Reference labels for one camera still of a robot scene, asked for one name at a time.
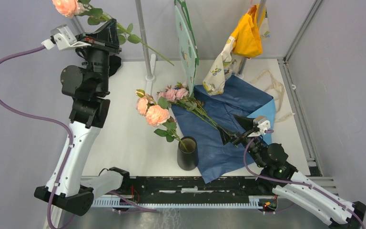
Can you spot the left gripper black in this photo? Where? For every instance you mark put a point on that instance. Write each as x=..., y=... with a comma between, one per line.
x=105, y=39

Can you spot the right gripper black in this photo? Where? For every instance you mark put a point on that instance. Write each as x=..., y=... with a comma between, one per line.
x=248, y=125

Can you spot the cream ribbon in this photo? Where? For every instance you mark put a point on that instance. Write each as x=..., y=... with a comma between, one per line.
x=275, y=87

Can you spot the orange rose stem with bud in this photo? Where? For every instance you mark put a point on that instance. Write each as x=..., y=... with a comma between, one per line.
x=96, y=16

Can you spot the orange rose stem pair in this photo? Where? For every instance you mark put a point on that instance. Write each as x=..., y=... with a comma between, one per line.
x=157, y=114

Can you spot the light blue wrapping paper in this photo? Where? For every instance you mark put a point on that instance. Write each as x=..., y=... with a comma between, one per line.
x=268, y=110

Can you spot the pink flower bouquet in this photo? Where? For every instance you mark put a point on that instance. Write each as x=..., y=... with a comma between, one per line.
x=179, y=95

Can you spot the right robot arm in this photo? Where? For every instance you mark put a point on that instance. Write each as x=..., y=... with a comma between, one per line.
x=281, y=178

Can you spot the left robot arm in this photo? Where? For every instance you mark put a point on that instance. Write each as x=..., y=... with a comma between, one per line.
x=88, y=86

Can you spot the black vase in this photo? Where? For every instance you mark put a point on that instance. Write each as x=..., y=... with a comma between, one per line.
x=187, y=153

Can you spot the black cloth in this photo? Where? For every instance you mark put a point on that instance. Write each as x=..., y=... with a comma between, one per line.
x=115, y=63

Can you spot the green hanger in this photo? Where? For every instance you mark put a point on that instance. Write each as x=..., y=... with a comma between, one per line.
x=189, y=22

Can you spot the mint green patterned towel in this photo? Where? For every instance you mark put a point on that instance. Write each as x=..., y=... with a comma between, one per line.
x=190, y=75

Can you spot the yellow cream patterned garment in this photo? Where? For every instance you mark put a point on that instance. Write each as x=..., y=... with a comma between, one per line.
x=225, y=64

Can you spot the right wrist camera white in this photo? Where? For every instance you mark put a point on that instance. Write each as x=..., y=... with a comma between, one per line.
x=262, y=125

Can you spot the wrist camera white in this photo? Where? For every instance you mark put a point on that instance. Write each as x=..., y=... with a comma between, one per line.
x=64, y=39
x=262, y=125

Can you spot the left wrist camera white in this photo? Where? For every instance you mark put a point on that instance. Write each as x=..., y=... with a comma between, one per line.
x=64, y=39

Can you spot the white cable duct strip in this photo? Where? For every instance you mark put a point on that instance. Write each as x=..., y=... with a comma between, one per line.
x=115, y=202

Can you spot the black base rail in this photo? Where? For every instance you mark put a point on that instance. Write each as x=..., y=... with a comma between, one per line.
x=193, y=190

